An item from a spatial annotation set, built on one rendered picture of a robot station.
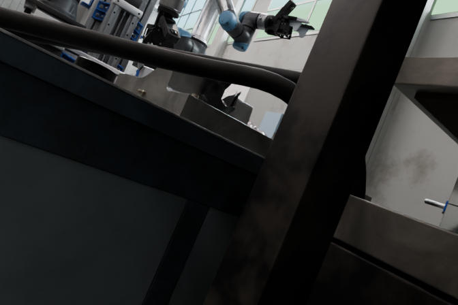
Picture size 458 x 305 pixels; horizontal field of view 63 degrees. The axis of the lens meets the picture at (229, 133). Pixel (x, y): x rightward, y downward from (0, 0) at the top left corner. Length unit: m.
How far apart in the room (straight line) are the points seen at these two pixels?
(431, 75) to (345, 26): 0.32
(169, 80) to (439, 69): 0.55
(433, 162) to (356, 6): 2.93
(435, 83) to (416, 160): 2.69
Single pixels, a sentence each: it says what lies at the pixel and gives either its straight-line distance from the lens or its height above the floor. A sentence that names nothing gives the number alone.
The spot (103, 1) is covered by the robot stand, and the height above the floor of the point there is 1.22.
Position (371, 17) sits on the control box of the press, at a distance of 0.35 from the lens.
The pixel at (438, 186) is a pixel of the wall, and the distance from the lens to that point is 3.18.
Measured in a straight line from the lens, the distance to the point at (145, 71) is 1.21.
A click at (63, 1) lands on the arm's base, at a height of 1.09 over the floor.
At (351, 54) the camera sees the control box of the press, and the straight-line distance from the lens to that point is 0.34.
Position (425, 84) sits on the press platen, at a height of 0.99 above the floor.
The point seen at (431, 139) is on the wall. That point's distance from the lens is 3.34.
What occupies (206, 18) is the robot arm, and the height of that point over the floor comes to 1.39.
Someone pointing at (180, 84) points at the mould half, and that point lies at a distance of 0.90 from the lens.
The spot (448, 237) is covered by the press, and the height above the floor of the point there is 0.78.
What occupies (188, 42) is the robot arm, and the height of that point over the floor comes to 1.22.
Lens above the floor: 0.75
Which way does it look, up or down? 5 degrees up
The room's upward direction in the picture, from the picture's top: 24 degrees clockwise
